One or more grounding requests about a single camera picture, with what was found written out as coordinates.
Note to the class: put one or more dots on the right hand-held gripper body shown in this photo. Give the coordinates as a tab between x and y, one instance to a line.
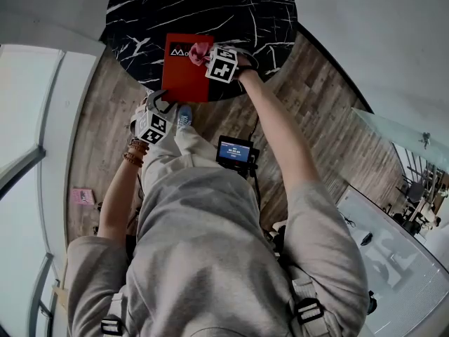
221	67

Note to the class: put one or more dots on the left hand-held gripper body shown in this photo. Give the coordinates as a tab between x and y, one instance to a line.
153	128

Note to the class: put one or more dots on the pink cloth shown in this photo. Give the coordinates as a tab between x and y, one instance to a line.
199	52

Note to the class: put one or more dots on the red book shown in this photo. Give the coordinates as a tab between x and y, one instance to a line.
182	79

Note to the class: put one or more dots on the person's left forearm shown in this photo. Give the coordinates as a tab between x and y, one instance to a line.
117	195

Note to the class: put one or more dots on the person's right forearm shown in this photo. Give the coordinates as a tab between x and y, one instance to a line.
280	132

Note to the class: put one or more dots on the pink book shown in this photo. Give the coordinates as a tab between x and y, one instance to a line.
82	196

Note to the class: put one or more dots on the person's left hand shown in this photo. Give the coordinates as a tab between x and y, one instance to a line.
137	116

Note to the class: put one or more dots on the blue sneaker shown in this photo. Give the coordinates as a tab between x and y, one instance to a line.
184	116

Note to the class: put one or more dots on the beige trousers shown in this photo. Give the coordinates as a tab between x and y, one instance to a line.
182	146

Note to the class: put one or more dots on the black monitor with blue screen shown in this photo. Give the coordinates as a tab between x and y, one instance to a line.
233	151

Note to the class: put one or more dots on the grey sweatshirt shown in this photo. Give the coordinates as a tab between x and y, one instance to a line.
210	258

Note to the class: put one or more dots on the glass partition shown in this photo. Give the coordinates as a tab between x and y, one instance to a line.
396	132

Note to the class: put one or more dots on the black computer mouse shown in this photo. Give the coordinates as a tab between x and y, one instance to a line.
366	240

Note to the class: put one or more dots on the grey office chair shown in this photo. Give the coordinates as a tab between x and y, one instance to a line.
414	191

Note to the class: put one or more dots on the white desk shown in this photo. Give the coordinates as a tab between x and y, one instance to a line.
393	258

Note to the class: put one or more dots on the white window frame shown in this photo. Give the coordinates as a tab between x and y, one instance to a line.
45	125

